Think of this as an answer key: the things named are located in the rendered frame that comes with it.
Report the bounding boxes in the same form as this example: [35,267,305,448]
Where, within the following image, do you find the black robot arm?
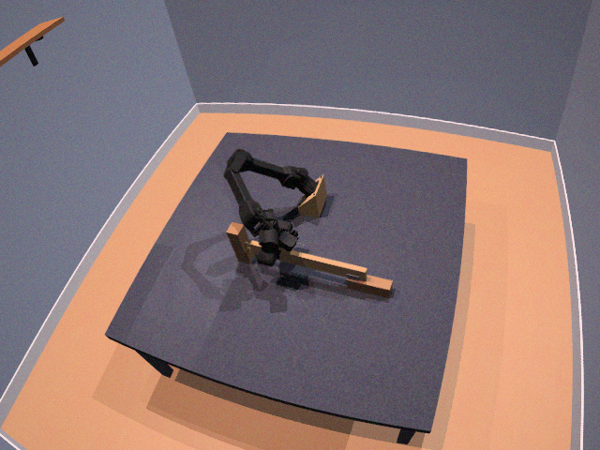
[223,149,319,253]

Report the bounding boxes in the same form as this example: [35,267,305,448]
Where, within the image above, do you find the long wooden bed rail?
[251,241,367,281]

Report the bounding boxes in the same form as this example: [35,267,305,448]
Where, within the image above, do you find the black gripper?
[257,220,293,267]

